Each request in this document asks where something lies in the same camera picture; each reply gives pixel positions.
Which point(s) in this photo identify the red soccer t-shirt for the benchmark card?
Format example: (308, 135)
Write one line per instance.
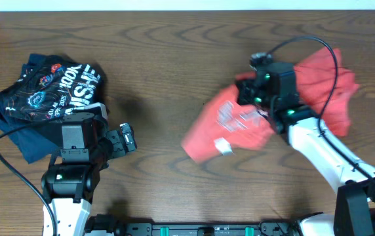
(224, 125)

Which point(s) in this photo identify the navy blue folded garment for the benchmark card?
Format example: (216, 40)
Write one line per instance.
(31, 144)

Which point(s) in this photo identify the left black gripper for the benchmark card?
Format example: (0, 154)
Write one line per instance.
(120, 149)

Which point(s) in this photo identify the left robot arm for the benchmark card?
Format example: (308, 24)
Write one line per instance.
(68, 187)

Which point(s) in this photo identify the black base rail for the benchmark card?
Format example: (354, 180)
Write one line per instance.
(190, 229)

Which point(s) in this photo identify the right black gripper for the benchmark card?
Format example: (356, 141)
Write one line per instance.
(243, 87)

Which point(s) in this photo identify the black printed t-shirt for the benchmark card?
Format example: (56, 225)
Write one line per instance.
(50, 90)

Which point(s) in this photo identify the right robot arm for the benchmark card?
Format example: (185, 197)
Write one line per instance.
(352, 179)

